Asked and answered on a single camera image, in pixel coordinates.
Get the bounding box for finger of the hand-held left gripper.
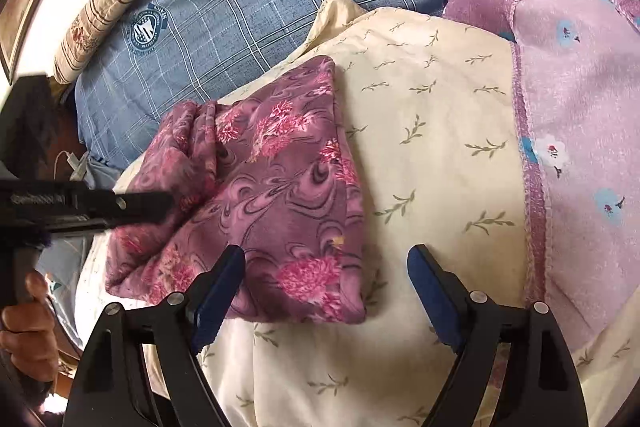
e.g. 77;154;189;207
114;192;175;227

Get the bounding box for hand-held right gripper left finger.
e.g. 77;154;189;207
62;244;247;427

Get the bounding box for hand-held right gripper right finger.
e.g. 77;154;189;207
406;244;588;427

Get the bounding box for purple floral shirt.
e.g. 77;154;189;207
104;56;368;325

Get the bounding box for person's left hand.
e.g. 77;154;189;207
0;271;60;383

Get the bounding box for brown headboard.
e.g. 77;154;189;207
50;87;88;158

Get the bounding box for white leaf-print quilt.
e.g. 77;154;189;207
82;0;640;427

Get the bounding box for blue plaid blanket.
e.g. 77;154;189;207
75;0;456;170

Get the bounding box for lilac flower-print garment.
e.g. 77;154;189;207
442;0;640;353

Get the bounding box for white charging cable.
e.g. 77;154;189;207
52;149;93;182

